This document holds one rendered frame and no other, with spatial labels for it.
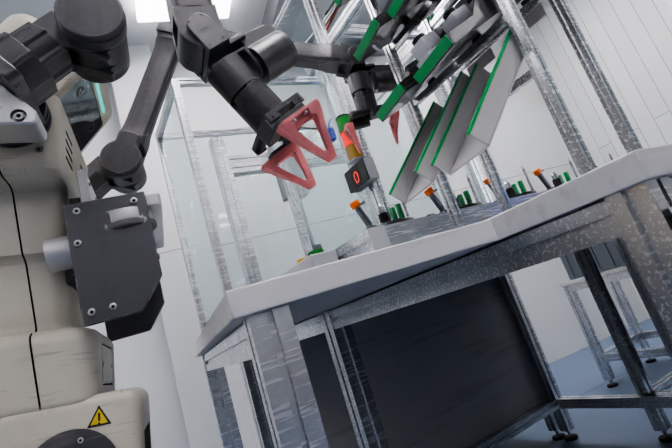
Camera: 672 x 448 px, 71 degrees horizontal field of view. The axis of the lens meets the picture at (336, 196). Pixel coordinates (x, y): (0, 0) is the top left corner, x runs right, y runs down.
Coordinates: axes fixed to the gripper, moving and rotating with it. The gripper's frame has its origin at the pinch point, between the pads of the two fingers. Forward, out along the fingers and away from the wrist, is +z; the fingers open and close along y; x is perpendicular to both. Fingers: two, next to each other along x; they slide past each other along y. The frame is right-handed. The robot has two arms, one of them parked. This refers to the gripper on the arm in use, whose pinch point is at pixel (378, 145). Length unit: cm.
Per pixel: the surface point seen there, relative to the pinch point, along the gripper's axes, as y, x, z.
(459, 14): -17.2, 30.6, -12.4
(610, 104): -40, 29, 13
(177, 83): 61, -75, -73
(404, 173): -1.3, 13.1, 11.8
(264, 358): 29, 62, 38
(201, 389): 108, -186, 61
